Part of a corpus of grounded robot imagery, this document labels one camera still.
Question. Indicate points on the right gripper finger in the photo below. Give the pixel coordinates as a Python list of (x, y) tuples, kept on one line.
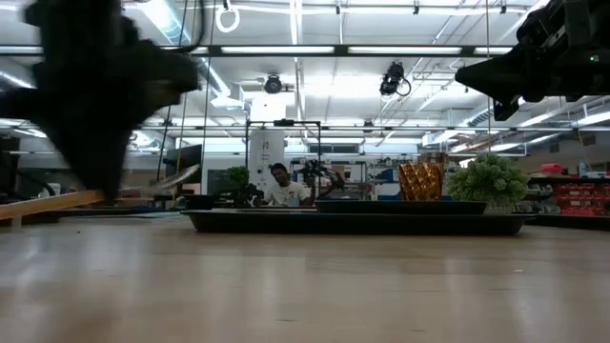
[(491, 76), (506, 108)]

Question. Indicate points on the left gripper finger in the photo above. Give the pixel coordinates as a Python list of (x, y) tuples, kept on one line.
[(95, 167)]

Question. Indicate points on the amber ribbed plastic cup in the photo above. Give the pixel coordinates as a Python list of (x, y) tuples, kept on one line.
[(420, 182)]

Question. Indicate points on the black background robot arm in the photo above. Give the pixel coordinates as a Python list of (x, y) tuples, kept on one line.
[(324, 174)]

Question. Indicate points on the black rectangular tray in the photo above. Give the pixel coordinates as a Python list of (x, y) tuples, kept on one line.
[(352, 223)]

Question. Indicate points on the green artificial bush plant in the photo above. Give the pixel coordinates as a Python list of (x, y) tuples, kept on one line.
[(488, 181)]

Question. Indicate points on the dark computer monitor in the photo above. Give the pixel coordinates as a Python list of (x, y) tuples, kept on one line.
[(183, 164)]

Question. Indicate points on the red storage bins shelf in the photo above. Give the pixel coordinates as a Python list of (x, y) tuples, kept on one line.
[(581, 195)]

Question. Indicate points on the blue storage box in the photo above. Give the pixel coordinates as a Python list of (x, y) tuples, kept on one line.
[(388, 183)]

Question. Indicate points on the small green potted plant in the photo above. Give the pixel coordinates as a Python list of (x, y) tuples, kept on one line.
[(237, 176)]

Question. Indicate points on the person in white seated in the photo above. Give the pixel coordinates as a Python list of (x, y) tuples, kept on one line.
[(286, 190)]

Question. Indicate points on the black overhead camera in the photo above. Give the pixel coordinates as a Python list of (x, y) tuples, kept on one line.
[(393, 78)]

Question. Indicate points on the round black ceiling camera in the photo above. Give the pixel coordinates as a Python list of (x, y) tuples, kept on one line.
[(273, 85)]

